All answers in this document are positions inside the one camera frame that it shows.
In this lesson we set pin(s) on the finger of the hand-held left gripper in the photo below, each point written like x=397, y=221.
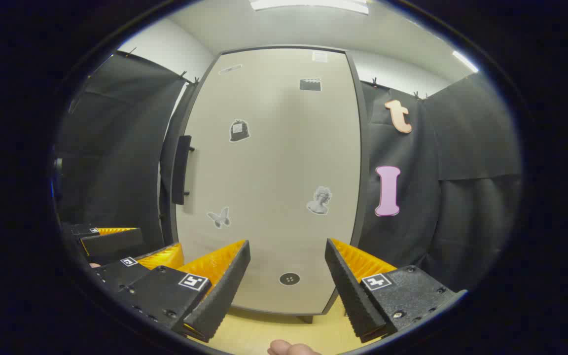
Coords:
x=116, y=241
x=116, y=273

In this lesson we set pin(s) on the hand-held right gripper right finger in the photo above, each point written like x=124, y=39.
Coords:
x=350, y=296

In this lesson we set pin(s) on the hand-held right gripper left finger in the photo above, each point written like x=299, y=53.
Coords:
x=225, y=296

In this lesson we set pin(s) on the black backdrop cloth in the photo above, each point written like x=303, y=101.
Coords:
x=116, y=148

